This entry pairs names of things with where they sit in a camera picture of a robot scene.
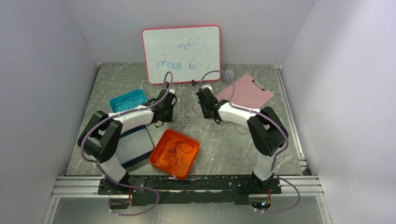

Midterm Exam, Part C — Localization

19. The brown thin cable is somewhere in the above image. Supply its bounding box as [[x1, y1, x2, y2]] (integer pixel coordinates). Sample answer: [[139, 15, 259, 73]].
[[157, 145, 180, 169], [167, 138, 194, 161]]

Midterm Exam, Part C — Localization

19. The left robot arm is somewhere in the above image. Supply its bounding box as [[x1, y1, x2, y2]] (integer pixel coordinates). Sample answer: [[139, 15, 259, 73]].
[[78, 89, 177, 194]]

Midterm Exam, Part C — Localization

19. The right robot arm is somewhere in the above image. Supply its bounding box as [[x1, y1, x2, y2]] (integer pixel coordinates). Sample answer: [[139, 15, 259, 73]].
[[196, 88, 289, 193]]

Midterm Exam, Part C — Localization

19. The teal square tray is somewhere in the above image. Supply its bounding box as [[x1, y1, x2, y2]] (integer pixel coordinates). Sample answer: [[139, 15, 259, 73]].
[[109, 89, 148, 112]]

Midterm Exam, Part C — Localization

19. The clear jar of paperclips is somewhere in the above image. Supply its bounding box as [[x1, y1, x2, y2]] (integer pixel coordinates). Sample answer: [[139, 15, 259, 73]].
[[223, 70, 235, 83]]

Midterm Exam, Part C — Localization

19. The pink clipboard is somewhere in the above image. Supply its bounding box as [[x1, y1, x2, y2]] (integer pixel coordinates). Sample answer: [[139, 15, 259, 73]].
[[231, 74, 274, 109]]

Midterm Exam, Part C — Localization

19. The dark blue square tray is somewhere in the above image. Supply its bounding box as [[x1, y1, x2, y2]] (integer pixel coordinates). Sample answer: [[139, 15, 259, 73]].
[[116, 126, 155, 168]]

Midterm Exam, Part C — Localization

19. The orange square tray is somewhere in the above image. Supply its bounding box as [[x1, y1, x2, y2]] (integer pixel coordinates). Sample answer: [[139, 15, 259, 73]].
[[149, 129, 200, 180]]

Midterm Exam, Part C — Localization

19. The red-framed whiteboard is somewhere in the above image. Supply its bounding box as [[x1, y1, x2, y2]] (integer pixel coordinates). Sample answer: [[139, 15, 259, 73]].
[[141, 25, 221, 84]]

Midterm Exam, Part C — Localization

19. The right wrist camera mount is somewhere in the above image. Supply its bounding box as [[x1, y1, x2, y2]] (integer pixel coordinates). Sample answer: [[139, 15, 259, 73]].
[[201, 84, 213, 92]]

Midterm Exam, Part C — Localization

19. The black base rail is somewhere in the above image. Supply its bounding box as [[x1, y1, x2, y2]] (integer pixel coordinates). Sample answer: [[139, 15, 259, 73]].
[[97, 175, 282, 206]]

